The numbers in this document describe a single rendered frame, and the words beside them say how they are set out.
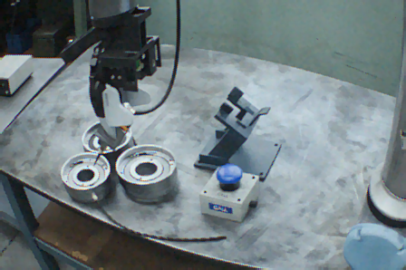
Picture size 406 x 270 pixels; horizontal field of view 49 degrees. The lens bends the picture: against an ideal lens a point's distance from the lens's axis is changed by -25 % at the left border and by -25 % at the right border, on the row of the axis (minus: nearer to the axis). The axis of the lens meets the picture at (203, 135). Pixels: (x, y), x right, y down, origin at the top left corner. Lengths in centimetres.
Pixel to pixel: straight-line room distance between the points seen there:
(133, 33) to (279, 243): 39
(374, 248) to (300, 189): 40
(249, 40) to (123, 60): 199
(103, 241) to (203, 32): 173
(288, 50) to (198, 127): 157
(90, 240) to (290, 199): 52
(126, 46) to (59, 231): 67
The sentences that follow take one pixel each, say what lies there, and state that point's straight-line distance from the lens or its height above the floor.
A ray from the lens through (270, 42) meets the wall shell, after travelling 264.
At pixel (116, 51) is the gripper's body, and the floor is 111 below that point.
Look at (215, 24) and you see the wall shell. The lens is 273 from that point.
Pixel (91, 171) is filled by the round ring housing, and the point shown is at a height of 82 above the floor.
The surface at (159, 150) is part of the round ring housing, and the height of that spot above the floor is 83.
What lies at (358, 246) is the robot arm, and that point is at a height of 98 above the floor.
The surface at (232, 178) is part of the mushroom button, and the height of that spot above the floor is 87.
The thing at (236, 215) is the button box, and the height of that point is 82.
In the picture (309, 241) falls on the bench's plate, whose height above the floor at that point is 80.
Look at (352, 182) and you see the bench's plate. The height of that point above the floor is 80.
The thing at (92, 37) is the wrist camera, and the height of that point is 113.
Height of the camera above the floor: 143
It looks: 36 degrees down
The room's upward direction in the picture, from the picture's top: 5 degrees counter-clockwise
